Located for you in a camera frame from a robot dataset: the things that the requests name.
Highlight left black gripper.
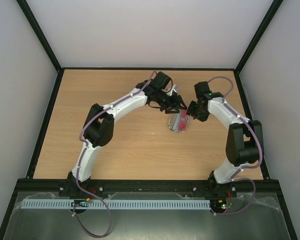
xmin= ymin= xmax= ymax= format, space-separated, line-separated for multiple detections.
xmin=155 ymin=90 xmax=187 ymax=114

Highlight patterned sunglasses case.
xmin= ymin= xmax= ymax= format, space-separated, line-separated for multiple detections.
xmin=168 ymin=110 xmax=189 ymax=133

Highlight red thin frame sunglasses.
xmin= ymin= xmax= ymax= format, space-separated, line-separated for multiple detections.
xmin=177 ymin=110 xmax=189 ymax=133

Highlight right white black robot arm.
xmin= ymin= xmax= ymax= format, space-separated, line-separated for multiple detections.
xmin=187 ymin=81 xmax=264 ymax=196

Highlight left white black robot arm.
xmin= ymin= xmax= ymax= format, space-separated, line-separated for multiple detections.
xmin=59 ymin=71 xmax=187 ymax=198

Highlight right circuit board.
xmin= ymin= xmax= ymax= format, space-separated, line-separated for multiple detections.
xmin=210 ymin=197 xmax=234 ymax=210

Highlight circuit board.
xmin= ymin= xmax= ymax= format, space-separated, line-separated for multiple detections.
xmin=210 ymin=197 xmax=234 ymax=210
xmin=70 ymin=198 xmax=94 ymax=208

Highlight left circuit board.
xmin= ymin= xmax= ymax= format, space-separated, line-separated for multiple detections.
xmin=70 ymin=198 xmax=94 ymax=208

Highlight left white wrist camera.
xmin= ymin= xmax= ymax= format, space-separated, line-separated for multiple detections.
xmin=171 ymin=84 xmax=179 ymax=94

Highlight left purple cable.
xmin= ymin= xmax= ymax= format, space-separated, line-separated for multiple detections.
xmin=74 ymin=70 xmax=157 ymax=237

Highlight purple cable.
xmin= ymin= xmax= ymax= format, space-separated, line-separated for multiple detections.
xmin=74 ymin=70 xmax=157 ymax=237
xmin=207 ymin=76 xmax=265 ymax=216

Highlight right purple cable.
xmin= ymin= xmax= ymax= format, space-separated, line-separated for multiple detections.
xmin=207 ymin=76 xmax=265 ymax=216

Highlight light blue slotted cable duct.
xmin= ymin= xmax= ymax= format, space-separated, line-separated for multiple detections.
xmin=20 ymin=199 xmax=211 ymax=210

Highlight black aluminium frame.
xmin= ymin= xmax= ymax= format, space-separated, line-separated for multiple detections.
xmin=0 ymin=0 xmax=299 ymax=240

